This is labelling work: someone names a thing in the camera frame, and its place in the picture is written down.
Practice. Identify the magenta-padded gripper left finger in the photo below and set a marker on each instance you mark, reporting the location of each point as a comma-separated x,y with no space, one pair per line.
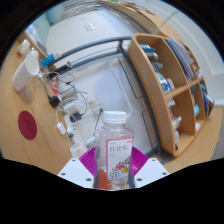
75,173

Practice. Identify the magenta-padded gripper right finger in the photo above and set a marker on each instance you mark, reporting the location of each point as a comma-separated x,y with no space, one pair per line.
151,171

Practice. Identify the clear white-capped drink bottle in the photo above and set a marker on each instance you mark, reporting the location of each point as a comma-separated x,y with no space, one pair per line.
115,146

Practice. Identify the flat round red coaster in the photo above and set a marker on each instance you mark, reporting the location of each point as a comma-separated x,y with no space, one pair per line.
27,125

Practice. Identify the small black charger block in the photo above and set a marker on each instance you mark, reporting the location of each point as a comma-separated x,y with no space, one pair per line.
55,101

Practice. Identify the wooden shelf unit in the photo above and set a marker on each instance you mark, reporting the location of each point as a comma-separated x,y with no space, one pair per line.
146,76

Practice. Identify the white cup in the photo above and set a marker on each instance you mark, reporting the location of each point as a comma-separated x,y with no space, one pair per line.
24,74

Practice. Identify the small white wrapped roll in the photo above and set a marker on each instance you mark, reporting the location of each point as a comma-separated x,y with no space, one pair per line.
24,46

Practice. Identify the grey metal bed frame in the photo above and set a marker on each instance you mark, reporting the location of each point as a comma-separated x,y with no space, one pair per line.
140,90

